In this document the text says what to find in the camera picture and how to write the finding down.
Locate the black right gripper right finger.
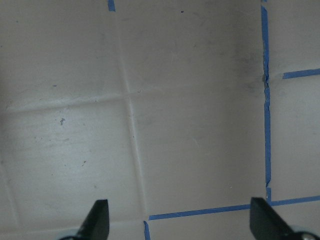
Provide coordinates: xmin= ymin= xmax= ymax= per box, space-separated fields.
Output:
xmin=249 ymin=197 xmax=295 ymax=240

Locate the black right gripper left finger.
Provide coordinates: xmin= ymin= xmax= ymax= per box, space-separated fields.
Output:
xmin=74 ymin=199 xmax=110 ymax=240

